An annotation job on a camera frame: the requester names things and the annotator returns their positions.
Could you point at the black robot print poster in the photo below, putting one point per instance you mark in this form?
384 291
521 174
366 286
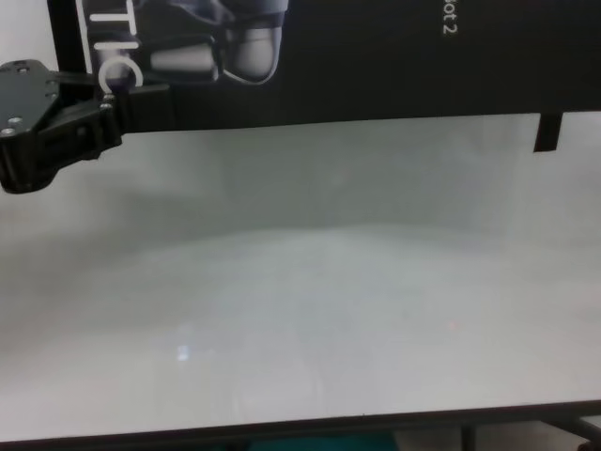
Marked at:
375 70

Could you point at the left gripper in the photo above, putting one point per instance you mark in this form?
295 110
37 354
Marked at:
19 94

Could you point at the short black tape strip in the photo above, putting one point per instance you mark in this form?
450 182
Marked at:
547 136

